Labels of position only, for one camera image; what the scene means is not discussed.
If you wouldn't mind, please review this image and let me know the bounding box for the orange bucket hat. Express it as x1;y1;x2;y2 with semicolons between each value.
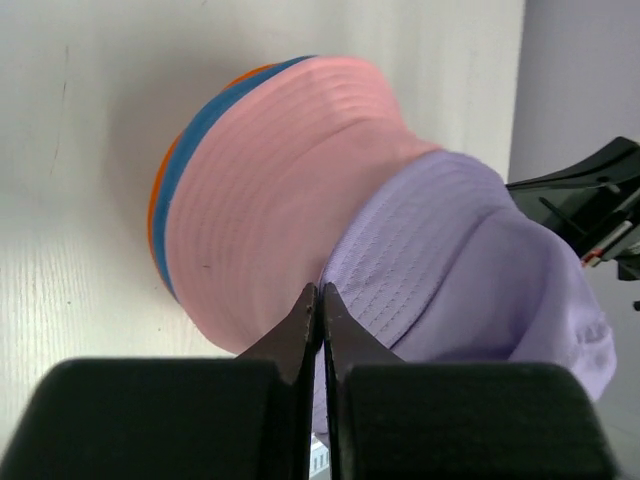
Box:
146;62;276;286

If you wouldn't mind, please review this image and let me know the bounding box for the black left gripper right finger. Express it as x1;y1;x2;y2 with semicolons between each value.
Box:
322;284;619;479

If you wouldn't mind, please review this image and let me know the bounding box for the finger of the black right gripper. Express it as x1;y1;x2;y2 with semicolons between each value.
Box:
507;137;639;260

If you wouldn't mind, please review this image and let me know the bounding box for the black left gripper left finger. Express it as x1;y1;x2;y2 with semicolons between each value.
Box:
1;285;317;479

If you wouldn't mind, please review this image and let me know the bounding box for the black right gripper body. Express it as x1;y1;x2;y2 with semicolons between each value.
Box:
582;220;639;282

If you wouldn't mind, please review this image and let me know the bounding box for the lavender bucket hat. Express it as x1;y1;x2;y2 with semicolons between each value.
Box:
309;149;617;446

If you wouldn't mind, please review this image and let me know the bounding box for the pink bucket hat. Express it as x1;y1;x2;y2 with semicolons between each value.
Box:
165;56;434;354

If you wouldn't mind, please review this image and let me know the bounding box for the slotted grey cable duct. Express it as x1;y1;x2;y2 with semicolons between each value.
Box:
309;435;330;477

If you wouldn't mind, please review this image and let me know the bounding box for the blue bucket hat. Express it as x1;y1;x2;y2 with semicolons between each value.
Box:
147;55;313;298

